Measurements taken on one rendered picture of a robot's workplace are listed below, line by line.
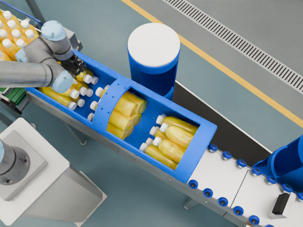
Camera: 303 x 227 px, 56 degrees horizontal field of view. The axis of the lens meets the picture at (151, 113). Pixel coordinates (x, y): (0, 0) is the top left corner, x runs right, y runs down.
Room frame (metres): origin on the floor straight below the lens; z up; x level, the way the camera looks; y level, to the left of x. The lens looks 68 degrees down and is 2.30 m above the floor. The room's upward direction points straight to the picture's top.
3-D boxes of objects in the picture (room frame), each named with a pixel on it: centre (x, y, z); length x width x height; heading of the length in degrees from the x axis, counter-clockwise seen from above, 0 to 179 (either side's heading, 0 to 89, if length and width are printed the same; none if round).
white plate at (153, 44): (0.92, -0.01, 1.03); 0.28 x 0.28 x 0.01
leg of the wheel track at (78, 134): (0.70, 0.57, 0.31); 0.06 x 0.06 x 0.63; 59
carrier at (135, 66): (0.92, -0.01, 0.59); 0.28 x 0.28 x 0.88
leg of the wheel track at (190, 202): (0.19, -0.27, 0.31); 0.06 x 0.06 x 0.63; 59
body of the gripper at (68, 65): (0.64, 0.33, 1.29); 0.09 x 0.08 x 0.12; 59
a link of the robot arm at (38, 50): (0.57, 0.40, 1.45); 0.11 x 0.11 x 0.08; 45
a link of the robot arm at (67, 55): (0.65, 0.34, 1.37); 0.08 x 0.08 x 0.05
